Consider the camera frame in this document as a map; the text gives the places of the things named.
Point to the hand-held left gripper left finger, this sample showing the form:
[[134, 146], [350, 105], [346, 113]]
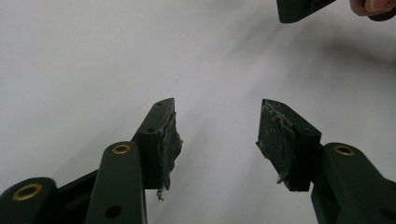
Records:
[[154, 146]]

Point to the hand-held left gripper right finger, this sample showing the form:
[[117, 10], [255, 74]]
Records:
[[286, 146]]

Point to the white paper sheet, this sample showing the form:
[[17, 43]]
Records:
[[93, 62]]

